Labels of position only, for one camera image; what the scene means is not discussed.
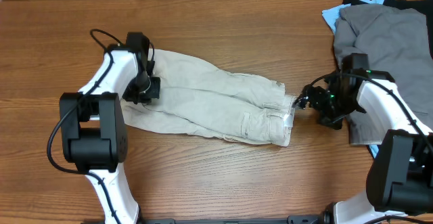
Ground beige shorts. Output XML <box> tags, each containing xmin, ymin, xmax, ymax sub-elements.
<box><xmin>121</xmin><ymin>49</ymin><xmax>296</xmax><ymax>147</ymax></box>

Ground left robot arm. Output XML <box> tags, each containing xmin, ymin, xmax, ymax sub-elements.
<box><xmin>47</xmin><ymin>32</ymin><xmax>160</xmax><ymax>223</ymax></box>

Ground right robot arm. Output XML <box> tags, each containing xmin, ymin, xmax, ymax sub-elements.
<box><xmin>293</xmin><ymin>53</ymin><xmax>432</xmax><ymax>224</ymax></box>

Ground grey garment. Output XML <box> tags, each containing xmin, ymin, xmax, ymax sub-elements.
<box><xmin>334</xmin><ymin>4</ymin><xmax>432</xmax><ymax>127</ymax></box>

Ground light blue garment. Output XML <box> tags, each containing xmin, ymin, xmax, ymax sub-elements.
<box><xmin>321</xmin><ymin>0</ymin><xmax>385</xmax><ymax>34</ymax></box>

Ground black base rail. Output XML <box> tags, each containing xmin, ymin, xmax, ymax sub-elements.
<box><xmin>138</xmin><ymin>212</ymin><xmax>334</xmax><ymax>224</ymax></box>

